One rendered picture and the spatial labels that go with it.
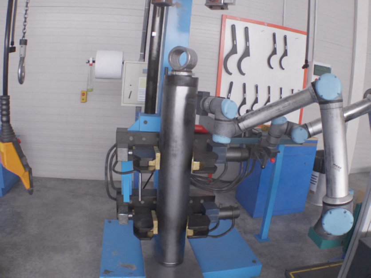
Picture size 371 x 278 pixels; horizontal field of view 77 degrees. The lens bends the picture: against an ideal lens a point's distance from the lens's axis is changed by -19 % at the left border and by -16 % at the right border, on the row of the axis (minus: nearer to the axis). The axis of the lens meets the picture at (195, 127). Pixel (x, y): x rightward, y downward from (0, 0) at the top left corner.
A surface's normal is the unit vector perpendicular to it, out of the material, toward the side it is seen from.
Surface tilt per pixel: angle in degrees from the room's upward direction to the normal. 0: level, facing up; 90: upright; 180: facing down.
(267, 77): 90
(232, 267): 0
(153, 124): 90
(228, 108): 85
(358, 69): 90
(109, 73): 124
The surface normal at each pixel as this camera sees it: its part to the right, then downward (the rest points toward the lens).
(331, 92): -0.48, -0.01
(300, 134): -0.29, 0.18
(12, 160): 0.85, 0.16
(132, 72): 0.24, 0.19
